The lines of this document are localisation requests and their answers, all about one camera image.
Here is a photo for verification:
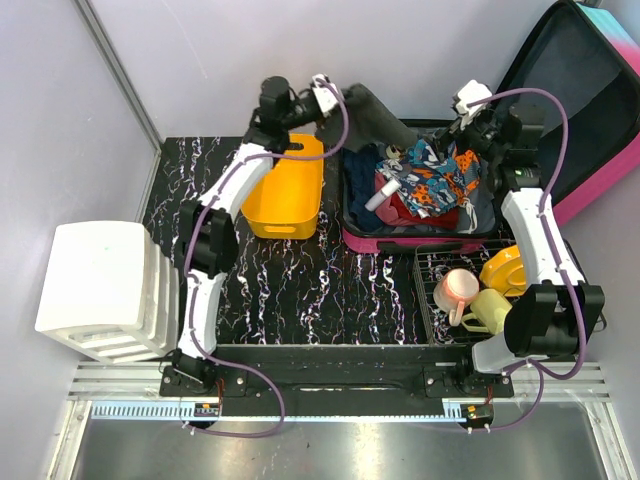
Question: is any colourful patterned cloth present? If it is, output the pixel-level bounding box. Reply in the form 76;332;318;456
376;139;482;218

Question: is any teal and pink kids suitcase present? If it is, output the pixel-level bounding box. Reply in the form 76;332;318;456
340;1;639;253

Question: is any orange plastic basket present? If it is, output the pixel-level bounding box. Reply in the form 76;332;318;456
242;134;324;240

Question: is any grey polka dot cloth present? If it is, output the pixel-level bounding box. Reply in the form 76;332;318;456
342;83;418;152

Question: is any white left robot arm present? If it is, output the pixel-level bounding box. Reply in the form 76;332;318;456
171;74;347;396

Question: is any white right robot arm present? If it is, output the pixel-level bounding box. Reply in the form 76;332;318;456
434;104;604;397

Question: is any white cylindrical tube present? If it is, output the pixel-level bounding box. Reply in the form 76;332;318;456
365;179;402;212

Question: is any navy blue garment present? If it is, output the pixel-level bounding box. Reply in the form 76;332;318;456
343;144;384;233

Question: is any red garment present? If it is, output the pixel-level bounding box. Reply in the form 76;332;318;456
375;169;464;230

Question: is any pink plastic cup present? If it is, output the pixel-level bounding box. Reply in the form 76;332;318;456
434;268;480;326

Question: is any yellow-green plastic cup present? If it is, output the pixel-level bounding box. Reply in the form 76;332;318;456
461;288;512;335

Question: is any black marble pattern mat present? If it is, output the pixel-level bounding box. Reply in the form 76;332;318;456
143;137;427;345

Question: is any white compartment organizer box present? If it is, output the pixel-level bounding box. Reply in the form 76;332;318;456
35;221;180;364

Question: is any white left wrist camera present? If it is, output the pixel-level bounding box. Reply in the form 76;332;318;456
310;74;343;118

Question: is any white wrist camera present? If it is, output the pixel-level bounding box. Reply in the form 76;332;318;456
453;80;492;131
310;74;343;118

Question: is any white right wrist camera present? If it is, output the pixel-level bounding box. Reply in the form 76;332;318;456
453;80;492;131

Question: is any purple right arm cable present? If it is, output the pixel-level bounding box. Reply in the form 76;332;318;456
424;87;589;435

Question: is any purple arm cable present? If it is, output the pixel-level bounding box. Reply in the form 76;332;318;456
182;77;287;439
424;87;589;435

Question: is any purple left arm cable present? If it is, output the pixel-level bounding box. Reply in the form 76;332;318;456
182;77;287;439

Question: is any black wire dish rack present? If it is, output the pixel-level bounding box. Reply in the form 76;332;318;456
413;238;609;346

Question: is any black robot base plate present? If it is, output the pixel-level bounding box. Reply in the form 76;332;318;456
160;345;514;399

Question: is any aluminium slotted rail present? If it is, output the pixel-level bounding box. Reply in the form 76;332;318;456
69;362;611;423

